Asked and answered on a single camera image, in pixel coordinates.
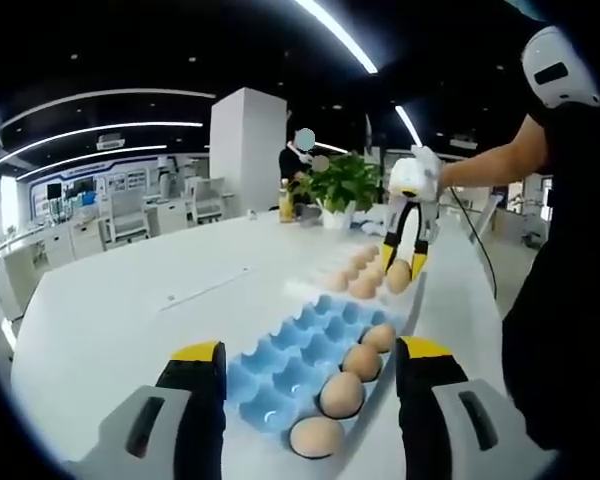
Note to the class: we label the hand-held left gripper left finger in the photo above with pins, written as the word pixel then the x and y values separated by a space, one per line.
pixel 190 410

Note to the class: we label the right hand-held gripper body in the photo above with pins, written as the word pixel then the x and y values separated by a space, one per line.
pixel 415 177

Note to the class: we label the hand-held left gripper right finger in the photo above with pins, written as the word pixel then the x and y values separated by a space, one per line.
pixel 425 410

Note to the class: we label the single brown egg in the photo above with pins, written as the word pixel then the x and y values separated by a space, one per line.
pixel 316 436
pixel 362 362
pixel 399 280
pixel 342 395
pixel 380 337

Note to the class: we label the group of brown eggs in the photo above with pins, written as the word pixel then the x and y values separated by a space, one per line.
pixel 362 289

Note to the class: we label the white egg tray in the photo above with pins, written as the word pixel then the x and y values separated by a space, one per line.
pixel 305 290

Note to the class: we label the blue egg tray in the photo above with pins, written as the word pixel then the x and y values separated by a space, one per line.
pixel 290 360

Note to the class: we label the white crumpled cloth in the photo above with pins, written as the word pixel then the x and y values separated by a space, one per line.
pixel 375 225

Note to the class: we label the white plant pot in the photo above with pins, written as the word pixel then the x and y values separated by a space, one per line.
pixel 337 219

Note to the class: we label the green potted plant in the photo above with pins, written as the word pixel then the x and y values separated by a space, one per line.
pixel 345 182

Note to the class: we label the white table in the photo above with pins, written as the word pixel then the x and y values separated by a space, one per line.
pixel 130 325

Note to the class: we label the yellow juice bottle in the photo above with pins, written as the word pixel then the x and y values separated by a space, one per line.
pixel 286 207

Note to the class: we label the person in black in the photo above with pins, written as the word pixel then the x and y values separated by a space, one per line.
pixel 555 300

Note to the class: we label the white worn device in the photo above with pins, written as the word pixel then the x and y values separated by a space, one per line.
pixel 545 55

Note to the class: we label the white office chair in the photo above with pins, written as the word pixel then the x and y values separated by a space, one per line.
pixel 125 215
pixel 207 197

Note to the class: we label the curved ceiling light strip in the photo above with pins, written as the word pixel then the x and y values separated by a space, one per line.
pixel 105 151
pixel 130 126
pixel 130 92

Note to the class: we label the ceiling air vent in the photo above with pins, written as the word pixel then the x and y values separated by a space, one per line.
pixel 111 142

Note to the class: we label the wall display panel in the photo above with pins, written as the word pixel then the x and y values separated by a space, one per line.
pixel 80 192

